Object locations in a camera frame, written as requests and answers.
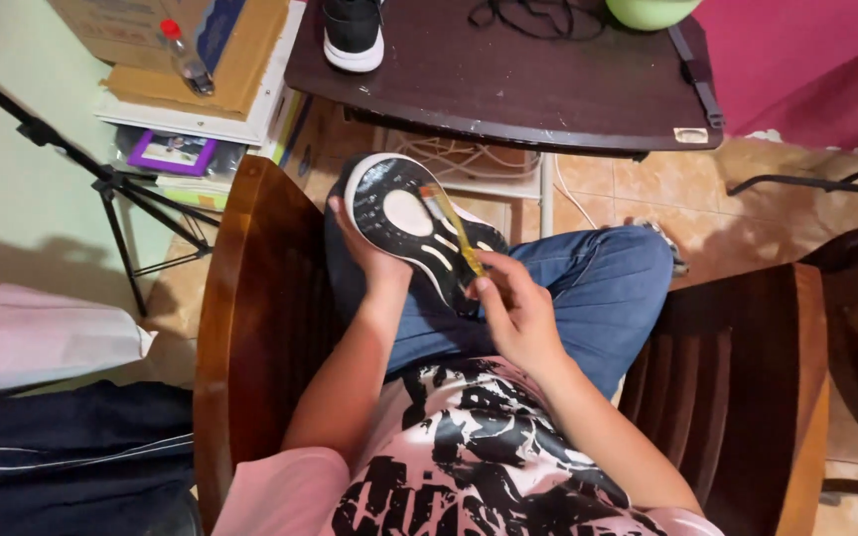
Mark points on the person's left hand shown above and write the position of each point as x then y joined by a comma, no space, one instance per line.
377,257

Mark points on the person's right hand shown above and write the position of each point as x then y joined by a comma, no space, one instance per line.
522,316

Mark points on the black white-soled sneaker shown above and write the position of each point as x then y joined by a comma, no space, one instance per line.
407,223

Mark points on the yellow toothbrush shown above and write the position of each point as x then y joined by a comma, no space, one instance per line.
453,223

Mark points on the blue jeans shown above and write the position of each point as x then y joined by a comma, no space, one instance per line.
593,290

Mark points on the brown wooden chair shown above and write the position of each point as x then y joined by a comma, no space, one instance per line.
265,327

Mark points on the pink black printed t-shirt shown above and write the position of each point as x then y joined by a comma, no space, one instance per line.
466,454

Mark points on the person's shoe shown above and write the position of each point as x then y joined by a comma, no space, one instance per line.
660,242

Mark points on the dark brown table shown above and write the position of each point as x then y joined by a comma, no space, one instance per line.
503,82

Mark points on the black sneaker with white sole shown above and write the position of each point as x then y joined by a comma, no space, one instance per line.
354,33

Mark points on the flat cardboard sheet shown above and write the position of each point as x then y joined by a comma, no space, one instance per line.
213,74

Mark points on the clear bottle with red cap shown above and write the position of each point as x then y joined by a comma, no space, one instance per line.
187,59

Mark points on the black tripod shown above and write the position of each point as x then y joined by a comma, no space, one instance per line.
94,167

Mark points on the green bowl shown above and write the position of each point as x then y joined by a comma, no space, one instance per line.
651,11

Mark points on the cardboard box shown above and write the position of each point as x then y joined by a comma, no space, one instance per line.
127,30

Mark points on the white cloth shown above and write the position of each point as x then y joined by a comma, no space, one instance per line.
34,335

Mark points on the dark striped cloth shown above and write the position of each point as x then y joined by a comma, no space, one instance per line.
64,454

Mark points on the magenta curtain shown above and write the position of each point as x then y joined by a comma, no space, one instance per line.
809,67

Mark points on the purple picture frame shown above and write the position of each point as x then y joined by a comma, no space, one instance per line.
172,153

